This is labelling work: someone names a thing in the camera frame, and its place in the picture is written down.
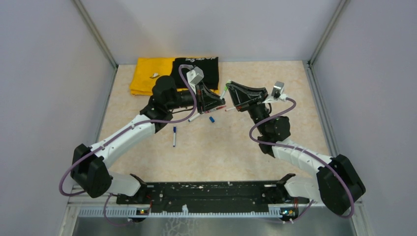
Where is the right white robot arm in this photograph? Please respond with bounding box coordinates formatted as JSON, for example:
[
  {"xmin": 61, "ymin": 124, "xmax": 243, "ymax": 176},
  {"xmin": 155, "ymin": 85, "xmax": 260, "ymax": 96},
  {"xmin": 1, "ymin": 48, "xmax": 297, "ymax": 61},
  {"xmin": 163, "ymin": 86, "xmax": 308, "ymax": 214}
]
[{"xmin": 226, "ymin": 81, "xmax": 366, "ymax": 219}]

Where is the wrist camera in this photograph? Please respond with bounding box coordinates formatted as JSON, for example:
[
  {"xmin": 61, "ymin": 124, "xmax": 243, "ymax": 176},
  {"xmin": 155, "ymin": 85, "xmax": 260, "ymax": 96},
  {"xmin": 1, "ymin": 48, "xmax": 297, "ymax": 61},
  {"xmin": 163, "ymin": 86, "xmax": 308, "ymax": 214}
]
[
  {"xmin": 186, "ymin": 66, "xmax": 204, "ymax": 94},
  {"xmin": 263, "ymin": 81, "xmax": 288, "ymax": 103}
]

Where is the green black pen cap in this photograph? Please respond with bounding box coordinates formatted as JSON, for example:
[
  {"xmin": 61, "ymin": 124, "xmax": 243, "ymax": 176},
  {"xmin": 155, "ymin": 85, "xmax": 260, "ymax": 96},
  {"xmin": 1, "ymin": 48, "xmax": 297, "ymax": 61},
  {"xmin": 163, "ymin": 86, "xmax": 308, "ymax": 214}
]
[{"xmin": 224, "ymin": 80, "xmax": 231, "ymax": 91}]

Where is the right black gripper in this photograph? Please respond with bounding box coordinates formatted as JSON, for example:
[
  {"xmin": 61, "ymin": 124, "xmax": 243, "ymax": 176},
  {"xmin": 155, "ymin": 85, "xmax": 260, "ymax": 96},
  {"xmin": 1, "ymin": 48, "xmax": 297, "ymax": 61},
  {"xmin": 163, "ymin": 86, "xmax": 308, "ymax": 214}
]
[{"xmin": 227, "ymin": 81, "xmax": 270, "ymax": 135}]

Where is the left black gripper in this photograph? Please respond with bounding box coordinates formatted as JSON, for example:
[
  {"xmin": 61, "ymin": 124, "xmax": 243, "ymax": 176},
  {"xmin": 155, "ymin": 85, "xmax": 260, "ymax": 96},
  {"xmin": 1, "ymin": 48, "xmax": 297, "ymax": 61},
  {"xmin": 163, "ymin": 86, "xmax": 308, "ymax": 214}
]
[{"xmin": 167, "ymin": 80, "xmax": 226, "ymax": 114}]

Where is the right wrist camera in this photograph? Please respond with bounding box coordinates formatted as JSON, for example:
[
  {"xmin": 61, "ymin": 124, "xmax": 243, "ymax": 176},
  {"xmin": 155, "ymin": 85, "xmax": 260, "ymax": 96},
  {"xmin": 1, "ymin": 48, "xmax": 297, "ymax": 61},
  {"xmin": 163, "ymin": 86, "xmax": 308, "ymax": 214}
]
[{"xmin": 263, "ymin": 81, "xmax": 288, "ymax": 103}]

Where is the yellow folded shirt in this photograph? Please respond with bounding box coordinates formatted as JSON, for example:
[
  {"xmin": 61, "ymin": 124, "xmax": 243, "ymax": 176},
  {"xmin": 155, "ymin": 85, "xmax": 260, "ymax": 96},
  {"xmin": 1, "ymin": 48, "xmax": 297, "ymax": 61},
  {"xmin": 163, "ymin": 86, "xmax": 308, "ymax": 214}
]
[{"xmin": 129, "ymin": 58, "xmax": 219, "ymax": 96}]

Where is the red gel pen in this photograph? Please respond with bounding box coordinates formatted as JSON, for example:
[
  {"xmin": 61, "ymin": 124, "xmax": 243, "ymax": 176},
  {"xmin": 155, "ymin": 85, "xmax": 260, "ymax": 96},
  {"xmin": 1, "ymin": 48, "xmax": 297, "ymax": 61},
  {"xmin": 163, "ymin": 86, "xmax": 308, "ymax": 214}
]
[{"xmin": 205, "ymin": 105, "xmax": 227, "ymax": 114}]

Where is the black folded shirt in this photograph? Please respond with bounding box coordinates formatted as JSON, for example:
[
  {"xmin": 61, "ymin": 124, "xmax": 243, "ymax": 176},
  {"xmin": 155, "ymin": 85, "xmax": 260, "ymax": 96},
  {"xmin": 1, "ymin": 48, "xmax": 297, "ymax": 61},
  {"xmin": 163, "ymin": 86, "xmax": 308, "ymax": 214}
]
[{"xmin": 170, "ymin": 57, "xmax": 219, "ymax": 90}]

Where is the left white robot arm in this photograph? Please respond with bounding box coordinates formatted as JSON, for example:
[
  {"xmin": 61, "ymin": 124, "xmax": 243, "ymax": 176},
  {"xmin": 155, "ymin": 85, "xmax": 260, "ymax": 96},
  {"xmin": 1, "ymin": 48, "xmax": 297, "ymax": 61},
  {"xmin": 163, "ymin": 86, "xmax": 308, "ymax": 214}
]
[{"xmin": 70, "ymin": 76, "xmax": 225, "ymax": 204}]

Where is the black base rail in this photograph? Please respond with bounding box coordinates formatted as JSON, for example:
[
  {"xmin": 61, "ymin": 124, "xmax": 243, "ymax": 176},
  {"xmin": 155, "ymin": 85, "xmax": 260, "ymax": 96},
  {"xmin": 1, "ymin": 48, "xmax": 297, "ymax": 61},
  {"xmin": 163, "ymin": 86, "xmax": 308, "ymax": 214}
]
[{"xmin": 117, "ymin": 180, "xmax": 309, "ymax": 221}]

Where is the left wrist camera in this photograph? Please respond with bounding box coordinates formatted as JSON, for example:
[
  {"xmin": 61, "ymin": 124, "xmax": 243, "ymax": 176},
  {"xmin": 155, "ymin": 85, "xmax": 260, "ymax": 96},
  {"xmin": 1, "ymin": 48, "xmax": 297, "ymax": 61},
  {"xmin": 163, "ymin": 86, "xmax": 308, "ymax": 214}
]
[{"xmin": 186, "ymin": 66, "xmax": 204, "ymax": 94}]

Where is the large white blue marker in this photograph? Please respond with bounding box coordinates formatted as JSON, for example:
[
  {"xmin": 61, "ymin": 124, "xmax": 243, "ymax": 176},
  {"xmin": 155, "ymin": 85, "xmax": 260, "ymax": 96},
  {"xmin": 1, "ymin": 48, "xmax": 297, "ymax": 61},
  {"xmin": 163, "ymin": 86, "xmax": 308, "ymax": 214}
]
[{"xmin": 188, "ymin": 114, "xmax": 201, "ymax": 122}]

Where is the white blue-ended marker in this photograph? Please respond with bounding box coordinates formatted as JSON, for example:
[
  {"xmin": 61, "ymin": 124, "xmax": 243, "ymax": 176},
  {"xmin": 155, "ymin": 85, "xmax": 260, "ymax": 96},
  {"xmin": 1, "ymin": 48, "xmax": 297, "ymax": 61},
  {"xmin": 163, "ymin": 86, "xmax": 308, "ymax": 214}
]
[{"xmin": 173, "ymin": 126, "xmax": 177, "ymax": 147}]

